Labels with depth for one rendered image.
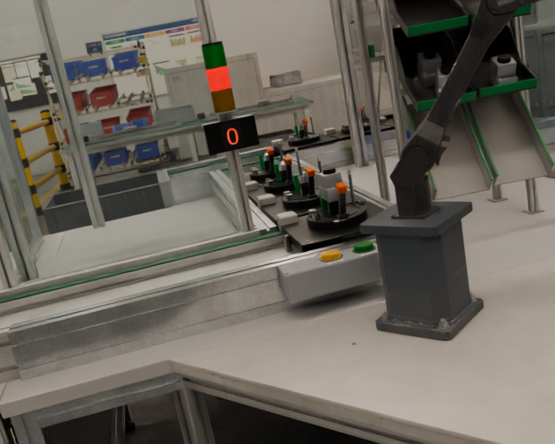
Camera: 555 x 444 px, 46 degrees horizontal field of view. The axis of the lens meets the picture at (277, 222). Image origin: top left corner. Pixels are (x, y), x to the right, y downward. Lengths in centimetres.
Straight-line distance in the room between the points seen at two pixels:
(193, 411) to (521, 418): 65
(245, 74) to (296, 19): 348
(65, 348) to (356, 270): 58
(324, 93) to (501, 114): 726
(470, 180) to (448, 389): 66
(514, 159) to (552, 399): 77
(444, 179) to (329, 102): 740
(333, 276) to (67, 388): 54
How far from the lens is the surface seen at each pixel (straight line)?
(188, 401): 134
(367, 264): 131
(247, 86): 879
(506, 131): 168
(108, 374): 129
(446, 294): 115
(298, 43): 1207
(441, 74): 151
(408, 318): 118
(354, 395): 103
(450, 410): 98
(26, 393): 133
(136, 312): 134
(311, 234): 146
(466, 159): 159
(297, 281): 128
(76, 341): 135
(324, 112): 891
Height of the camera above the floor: 138
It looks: 15 degrees down
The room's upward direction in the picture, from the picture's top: 11 degrees counter-clockwise
